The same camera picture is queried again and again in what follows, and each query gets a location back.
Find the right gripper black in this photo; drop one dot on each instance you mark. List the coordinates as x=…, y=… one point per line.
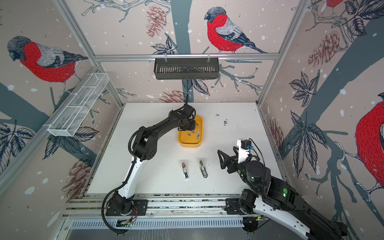
x=234, y=162

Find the yellow plastic tray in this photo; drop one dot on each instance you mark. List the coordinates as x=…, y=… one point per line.
x=191, y=141

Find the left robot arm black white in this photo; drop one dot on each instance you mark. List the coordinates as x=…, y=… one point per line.
x=143, y=147

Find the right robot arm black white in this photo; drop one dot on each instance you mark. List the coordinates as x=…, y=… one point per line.
x=275, y=199

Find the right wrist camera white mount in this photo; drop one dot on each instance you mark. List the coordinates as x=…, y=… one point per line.
x=243, y=148

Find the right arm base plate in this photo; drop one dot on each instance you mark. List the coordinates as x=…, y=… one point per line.
x=233, y=207

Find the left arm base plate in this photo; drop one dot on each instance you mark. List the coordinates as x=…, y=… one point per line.
x=128, y=208

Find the black wall basket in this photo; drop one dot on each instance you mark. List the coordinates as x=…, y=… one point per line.
x=187, y=69

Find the white wire mesh shelf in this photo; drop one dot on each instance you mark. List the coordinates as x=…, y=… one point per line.
x=71, y=117

